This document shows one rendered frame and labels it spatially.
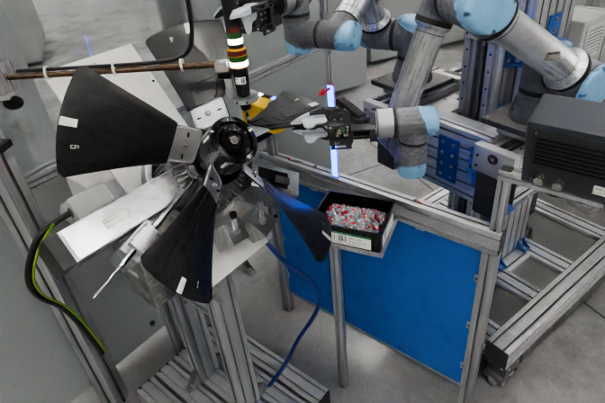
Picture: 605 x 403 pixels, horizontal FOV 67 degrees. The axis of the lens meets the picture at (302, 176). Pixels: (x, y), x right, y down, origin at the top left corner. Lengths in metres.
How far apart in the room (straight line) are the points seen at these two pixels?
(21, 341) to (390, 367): 1.38
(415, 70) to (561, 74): 0.36
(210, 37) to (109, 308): 1.24
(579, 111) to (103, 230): 1.05
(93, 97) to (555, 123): 0.96
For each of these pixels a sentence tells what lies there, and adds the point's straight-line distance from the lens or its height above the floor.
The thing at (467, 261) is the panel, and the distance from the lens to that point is 1.48.
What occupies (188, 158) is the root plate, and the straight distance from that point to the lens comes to 1.11.
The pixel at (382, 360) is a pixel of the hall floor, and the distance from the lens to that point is 2.10.
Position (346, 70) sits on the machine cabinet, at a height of 0.23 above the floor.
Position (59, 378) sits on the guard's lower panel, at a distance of 2.13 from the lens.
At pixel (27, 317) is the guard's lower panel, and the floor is 0.53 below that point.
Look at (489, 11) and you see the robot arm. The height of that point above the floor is 1.44.
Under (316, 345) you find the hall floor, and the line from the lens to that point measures 2.14.
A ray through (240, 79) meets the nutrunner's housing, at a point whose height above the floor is 1.33.
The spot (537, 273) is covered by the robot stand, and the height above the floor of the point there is 0.21.
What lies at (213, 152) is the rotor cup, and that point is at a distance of 1.04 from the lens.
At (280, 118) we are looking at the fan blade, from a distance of 1.22.
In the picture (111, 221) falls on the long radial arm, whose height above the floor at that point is 1.12.
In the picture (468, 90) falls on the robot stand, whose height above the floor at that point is 1.03.
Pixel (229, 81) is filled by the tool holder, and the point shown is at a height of 1.33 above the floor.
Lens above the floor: 1.70
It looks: 32 degrees down
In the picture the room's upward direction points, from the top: 6 degrees counter-clockwise
